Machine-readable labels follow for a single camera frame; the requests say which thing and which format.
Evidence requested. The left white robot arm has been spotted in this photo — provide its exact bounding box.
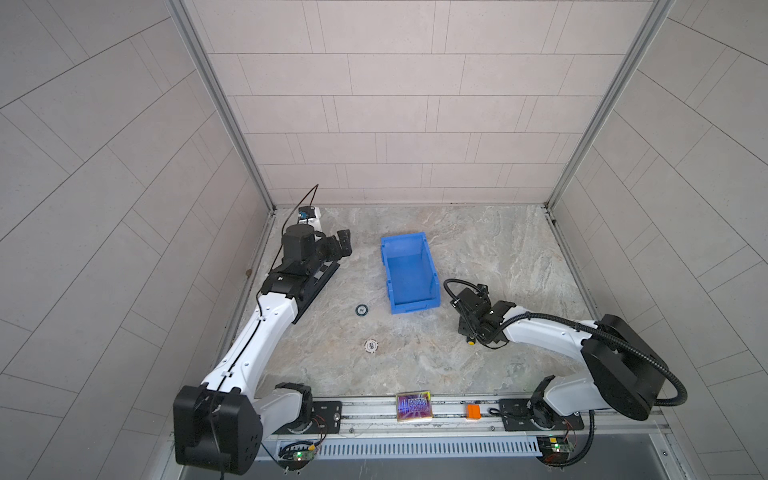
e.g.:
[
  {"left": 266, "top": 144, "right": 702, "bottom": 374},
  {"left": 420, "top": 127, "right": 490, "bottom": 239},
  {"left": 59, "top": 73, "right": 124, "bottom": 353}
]
[{"left": 173, "top": 223, "right": 352, "bottom": 475}]

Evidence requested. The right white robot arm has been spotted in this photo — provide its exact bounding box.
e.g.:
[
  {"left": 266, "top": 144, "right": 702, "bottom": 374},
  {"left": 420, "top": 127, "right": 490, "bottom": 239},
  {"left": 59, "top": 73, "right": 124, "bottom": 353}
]
[{"left": 450, "top": 287, "right": 667, "bottom": 430}]

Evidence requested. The blue plastic bin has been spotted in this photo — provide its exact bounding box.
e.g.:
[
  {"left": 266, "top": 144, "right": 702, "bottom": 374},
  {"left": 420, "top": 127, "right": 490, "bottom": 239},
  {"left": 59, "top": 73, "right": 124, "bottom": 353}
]
[{"left": 381, "top": 232, "right": 441, "bottom": 315}]

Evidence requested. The small orange block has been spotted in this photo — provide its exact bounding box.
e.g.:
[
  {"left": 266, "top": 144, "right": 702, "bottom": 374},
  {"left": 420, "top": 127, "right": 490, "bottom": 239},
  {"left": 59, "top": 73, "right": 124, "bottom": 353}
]
[{"left": 466, "top": 403, "right": 482, "bottom": 421}]

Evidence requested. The small white gear piece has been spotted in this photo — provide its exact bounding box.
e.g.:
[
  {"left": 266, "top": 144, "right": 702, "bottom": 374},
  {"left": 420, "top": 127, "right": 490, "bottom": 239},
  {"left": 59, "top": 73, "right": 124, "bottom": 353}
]
[{"left": 364, "top": 339, "right": 378, "bottom": 353}]

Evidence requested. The colourful square box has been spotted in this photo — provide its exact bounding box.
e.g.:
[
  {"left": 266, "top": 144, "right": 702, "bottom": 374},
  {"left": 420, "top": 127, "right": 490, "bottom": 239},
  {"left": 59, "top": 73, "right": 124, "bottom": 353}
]
[{"left": 395, "top": 391, "right": 433, "bottom": 422}]

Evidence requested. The right green circuit board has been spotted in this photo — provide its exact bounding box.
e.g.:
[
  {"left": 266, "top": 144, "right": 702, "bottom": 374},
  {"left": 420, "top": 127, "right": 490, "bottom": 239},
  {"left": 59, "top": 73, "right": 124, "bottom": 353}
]
[{"left": 536, "top": 436, "right": 574, "bottom": 464}]

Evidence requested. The green circuit board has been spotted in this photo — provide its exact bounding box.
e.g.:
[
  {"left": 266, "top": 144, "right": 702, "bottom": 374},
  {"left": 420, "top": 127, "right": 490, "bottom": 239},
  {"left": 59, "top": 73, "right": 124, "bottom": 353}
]
[
  {"left": 279, "top": 441, "right": 318, "bottom": 470},
  {"left": 536, "top": 436, "right": 574, "bottom": 464}
]

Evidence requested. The left green circuit board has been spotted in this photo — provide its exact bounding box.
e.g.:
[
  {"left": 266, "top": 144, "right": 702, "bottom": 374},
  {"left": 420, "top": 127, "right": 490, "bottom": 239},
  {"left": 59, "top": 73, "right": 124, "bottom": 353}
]
[{"left": 279, "top": 441, "right": 318, "bottom": 470}]

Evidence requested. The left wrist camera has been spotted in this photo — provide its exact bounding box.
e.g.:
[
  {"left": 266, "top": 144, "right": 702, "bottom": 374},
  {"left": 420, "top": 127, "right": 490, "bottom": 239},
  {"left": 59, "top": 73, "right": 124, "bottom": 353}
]
[{"left": 298, "top": 205, "right": 319, "bottom": 222}]

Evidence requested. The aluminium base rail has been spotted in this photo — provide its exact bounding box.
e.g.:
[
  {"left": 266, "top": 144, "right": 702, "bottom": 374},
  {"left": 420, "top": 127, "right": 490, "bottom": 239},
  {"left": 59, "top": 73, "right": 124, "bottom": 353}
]
[{"left": 262, "top": 394, "right": 671, "bottom": 462}]

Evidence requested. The black corrugated cable hose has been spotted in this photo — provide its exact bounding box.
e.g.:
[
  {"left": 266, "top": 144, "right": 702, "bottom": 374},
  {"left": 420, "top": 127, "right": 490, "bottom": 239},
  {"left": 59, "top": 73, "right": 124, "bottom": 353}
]
[{"left": 442, "top": 278, "right": 689, "bottom": 469}]

